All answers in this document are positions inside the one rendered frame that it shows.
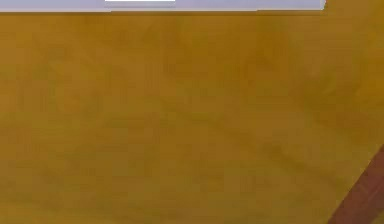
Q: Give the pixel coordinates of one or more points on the reddish brown wooden furniture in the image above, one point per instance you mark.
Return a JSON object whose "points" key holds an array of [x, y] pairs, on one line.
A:
{"points": [[368, 196]]}

